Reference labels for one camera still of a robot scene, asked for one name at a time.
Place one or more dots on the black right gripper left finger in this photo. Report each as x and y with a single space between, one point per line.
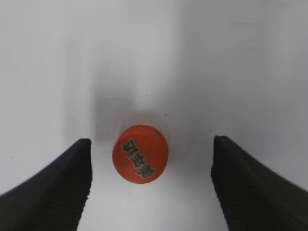
54 198

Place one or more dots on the orange bottle cap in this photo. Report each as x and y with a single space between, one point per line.
140 154

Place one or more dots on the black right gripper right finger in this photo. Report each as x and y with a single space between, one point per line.
253 197

